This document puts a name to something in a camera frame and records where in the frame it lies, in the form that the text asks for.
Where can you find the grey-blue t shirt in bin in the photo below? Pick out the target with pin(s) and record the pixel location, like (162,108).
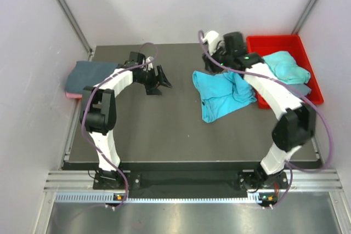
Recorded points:
(302,89)

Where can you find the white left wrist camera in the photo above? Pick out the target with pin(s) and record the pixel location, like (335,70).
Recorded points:
(149,65)

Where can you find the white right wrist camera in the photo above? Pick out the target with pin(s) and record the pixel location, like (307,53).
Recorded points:
(211,39)

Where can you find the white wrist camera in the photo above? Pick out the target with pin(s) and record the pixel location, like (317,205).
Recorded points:
(211,39)
(149,65)

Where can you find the red plastic bin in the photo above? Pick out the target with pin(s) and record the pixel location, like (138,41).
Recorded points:
(265,45)

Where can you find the aluminium frame rail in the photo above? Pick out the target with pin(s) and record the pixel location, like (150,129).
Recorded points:
(69,181)

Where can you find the bright blue t shirt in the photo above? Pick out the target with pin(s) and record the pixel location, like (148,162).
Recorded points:
(222,94)

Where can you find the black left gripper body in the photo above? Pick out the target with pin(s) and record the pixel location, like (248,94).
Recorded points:
(147,78)

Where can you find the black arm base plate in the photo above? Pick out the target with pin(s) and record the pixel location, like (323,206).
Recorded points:
(169,184)

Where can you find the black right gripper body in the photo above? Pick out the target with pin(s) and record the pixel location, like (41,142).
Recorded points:
(226,56)

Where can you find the grey slotted cable duct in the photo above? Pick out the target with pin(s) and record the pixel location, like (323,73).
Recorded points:
(114,198)

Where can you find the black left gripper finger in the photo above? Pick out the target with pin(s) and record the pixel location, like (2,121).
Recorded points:
(161,77)
(151,88)

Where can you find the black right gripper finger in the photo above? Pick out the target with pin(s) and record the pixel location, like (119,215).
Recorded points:
(209,65)
(217,69)

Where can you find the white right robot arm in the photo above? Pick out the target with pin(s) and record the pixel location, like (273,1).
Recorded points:
(296,120)

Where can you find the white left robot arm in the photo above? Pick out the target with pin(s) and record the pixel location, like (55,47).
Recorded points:
(98,115)

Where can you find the turquoise t shirt in bin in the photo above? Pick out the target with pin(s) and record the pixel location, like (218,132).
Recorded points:
(283,65)

